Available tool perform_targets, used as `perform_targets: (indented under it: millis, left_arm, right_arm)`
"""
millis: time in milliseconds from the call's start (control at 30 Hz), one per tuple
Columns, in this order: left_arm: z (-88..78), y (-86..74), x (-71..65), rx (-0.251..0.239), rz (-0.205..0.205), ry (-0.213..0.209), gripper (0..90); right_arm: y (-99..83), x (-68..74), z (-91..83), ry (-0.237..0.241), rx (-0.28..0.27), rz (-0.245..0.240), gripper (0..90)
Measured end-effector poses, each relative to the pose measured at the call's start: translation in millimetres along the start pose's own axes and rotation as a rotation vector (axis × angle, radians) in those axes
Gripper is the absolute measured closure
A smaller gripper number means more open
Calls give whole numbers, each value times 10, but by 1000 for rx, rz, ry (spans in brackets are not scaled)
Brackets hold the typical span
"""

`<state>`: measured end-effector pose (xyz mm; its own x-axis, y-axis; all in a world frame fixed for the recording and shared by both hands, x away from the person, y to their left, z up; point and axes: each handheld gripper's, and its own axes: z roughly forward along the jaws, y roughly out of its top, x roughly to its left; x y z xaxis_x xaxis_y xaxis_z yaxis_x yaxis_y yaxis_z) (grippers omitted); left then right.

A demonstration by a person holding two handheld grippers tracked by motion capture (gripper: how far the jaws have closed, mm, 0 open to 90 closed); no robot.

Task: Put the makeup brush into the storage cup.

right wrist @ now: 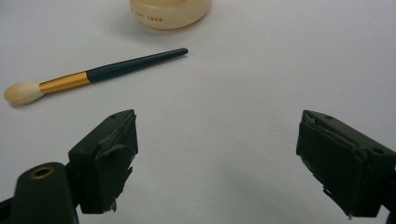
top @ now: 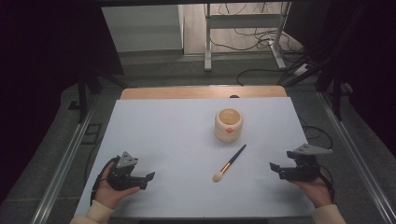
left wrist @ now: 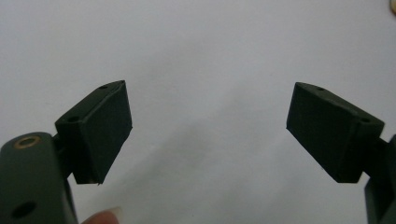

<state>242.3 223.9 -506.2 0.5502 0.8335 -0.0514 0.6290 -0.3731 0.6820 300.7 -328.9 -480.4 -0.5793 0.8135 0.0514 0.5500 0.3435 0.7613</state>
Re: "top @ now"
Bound cream ceramic cup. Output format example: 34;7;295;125
214;107;244;144

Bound person's right hand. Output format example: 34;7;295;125
289;174;333;209

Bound black tripod stand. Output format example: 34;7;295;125
67;72;129;124
315;60;353;122

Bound makeup brush dark handle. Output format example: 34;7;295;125
212;144;248;183

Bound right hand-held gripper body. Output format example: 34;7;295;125
286;143;333;183

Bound white table mat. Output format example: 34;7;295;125
74;96;316;219

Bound white metal stand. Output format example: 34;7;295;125
203;1;292;73

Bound black floor bracket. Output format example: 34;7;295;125
80;122;104;146

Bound dark curtain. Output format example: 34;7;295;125
284;0;396;157
0;0;125;203

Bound person's left hand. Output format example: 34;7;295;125
93;161;141;210

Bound white power strip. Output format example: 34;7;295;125
293;63;312;77

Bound aluminium floor rail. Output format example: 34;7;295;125
317;91;396;224
30;101;98;224

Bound black looped floor cable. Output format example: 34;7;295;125
299;117;334;153

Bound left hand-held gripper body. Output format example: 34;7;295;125
106;150;149;191

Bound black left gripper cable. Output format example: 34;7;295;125
90;156;121;206

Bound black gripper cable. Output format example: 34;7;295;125
90;156;121;206
317;164;336;203

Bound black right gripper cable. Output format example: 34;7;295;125
317;164;336;203

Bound tangle of black floor cables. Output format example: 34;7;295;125
208;2;312;87

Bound white wall panel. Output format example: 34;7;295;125
101;4;185;53

